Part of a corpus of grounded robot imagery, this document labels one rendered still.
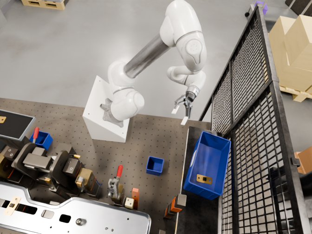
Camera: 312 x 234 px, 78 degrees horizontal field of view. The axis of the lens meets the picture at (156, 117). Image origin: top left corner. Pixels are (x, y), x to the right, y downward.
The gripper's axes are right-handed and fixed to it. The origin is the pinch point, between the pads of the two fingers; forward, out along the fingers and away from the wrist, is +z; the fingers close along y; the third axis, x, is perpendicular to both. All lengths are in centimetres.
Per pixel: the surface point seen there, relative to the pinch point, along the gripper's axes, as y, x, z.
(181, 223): 1, -31, 56
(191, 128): 0.9, -12.9, 5.8
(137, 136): 4.7, 33.7, 19.4
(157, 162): 15.3, 12.5, 30.5
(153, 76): 52, 130, -95
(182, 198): -14, -36, 47
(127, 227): -12, -14, 70
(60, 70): -29, 218, -33
